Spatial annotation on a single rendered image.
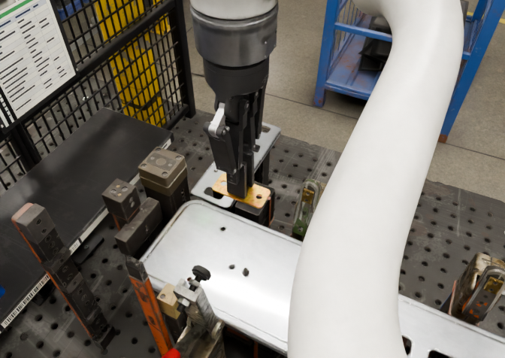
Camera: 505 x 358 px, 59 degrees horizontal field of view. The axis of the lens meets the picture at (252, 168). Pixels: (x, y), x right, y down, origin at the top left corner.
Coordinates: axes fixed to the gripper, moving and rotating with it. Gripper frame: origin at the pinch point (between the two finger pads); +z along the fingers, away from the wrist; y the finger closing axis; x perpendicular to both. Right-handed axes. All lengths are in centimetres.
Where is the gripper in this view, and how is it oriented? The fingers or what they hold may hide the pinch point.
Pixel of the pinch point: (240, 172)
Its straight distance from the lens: 63.9
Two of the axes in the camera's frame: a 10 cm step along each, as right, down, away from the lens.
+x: -9.0, -3.2, 3.1
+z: 0.0, 6.8, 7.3
